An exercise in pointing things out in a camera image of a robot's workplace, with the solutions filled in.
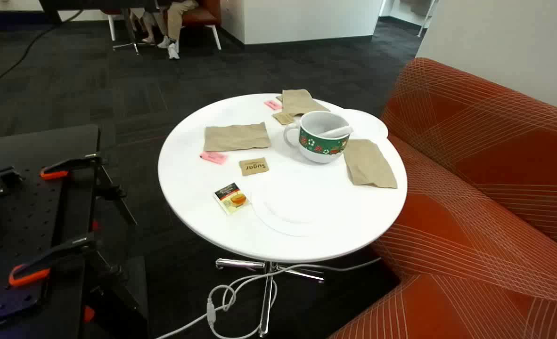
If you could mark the pink sachet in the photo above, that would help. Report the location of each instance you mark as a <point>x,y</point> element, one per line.
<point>273,104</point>
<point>213,157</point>

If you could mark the white plate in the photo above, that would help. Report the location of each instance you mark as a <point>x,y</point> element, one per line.
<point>365,125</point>
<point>288,226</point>

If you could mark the red chair with white legs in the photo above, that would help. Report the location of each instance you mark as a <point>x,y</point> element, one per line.
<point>203,15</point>

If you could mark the person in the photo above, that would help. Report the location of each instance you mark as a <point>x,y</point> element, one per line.
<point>175,21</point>

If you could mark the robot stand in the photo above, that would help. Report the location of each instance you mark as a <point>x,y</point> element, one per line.
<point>33,150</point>

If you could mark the orange patterned sofa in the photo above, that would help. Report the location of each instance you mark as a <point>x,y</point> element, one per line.
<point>471,212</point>

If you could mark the tea bag packet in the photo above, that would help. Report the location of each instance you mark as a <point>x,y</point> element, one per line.
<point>232,198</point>

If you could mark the brown sugar packet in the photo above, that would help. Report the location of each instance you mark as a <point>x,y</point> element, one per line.
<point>254,166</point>
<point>283,118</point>

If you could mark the white mug with green band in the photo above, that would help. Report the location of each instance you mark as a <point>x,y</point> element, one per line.
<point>318,148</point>

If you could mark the brown paper napkin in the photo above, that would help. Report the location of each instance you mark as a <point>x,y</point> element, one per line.
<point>301,101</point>
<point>236,137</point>
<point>368,165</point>

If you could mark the white counter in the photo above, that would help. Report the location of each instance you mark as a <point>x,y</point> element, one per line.
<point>307,19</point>

